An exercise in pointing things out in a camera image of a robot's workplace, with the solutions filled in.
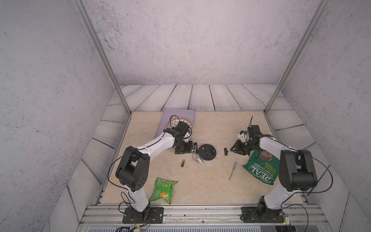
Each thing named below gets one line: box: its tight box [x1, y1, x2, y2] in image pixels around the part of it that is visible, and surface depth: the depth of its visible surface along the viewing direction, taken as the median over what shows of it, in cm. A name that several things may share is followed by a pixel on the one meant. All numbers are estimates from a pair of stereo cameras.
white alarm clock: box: [197, 144, 218, 164], surface depth 93 cm
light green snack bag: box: [149, 176, 178, 205], surface depth 79 cm
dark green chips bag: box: [242, 149, 281, 186], surface depth 88 cm
